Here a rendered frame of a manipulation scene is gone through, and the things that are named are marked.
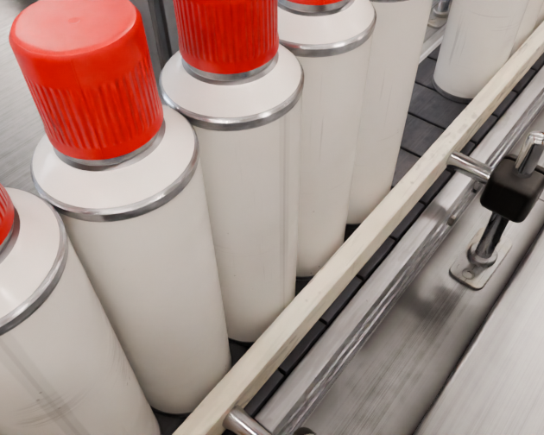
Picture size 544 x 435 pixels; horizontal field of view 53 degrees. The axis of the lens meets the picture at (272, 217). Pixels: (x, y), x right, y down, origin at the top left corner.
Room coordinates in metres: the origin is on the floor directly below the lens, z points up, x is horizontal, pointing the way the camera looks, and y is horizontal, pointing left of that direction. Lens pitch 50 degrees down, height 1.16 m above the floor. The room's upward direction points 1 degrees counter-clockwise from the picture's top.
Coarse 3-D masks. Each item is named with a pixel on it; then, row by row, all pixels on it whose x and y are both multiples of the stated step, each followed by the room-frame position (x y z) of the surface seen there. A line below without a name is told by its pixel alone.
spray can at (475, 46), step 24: (456, 0) 0.37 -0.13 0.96; (480, 0) 0.35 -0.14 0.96; (504, 0) 0.35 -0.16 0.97; (528, 0) 0.36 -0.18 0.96; (456, 24) 0.36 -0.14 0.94; (480, 24) 0.35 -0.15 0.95; (504, 24) 0.35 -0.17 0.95; (456, 48) 0.36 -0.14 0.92; (480, 48) 0.35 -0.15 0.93; (504, 48) 0.35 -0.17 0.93; (456, 72) 0.35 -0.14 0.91; (480, 72) 0.35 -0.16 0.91; (456, 96) 0.35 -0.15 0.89
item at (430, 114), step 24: (432, 72) 0.39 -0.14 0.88; (528, 72) 0.39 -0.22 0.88; (432, 96) 0.36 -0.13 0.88; (408, 120) 0.33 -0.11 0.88; (432, 120) 0.33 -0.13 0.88; (408, 144) 0.30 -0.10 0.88; (432, 144) 0.30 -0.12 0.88; (408, 168) 0.28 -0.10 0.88; (432, 192) 0.25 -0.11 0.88; (408, 216) 0.23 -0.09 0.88; (336, 312) 0.16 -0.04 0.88; (312, 336) 0.15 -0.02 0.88; (288, 360) 0.13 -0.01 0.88; (264, 384) 0.12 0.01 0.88; (168, 432) 0.09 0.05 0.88
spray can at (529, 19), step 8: (536, 0) 0.39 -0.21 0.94; (528, 8) 0.39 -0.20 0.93; (536, 8) 0.40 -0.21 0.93; (528, 16) 0.39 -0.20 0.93; (536, 16) 0.40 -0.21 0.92; (528, 24) 0.39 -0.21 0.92; (520, 32) 0.39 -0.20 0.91; (528, 32) 0.40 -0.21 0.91; (520, 40) 0.39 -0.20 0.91; (512, 48) 0.39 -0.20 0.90
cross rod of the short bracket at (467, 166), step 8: (456, 152) 0.26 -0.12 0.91; (448, 160) 0.26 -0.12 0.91; (456, 160) 0.25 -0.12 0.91; (464, 160) 0.25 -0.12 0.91; (472, 160) 0.25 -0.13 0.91; (456, 168) 0.25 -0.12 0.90; (464, 168) 0.25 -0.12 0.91; (472, 168) 0.25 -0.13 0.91; (480, 168) 0.24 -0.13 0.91; (488, 168) 0.24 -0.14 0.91; (472, 176) 0.24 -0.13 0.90; (480, 176) 0.24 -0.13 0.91; (488, 176) 0.24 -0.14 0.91
